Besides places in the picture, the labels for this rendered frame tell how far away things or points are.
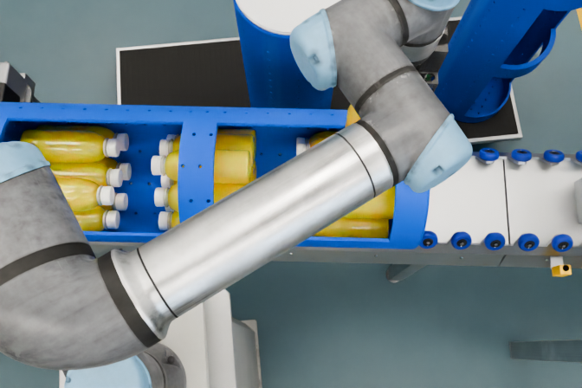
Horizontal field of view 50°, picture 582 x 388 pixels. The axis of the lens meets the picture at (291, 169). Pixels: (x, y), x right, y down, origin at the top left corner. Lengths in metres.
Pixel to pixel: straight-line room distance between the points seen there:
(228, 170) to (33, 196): 0.65
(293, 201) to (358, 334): 1.80
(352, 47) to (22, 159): 0.34
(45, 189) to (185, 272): 0.16
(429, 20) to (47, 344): 0.48
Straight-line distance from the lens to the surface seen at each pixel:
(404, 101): 0.62
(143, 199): 1.46
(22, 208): 0.61
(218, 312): 1.20
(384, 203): 1.25
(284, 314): 2.35
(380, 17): 0.66
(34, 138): 1.38
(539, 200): 1.57
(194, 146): 1.18
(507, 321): 2.48
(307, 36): 0.64
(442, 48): 0.81
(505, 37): 1.87
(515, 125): 2.48
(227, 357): 1.20
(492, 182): 1.54
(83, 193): 1.31
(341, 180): 0.58
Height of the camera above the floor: 2.34
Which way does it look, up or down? 74 degrees down
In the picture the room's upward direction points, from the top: straight up
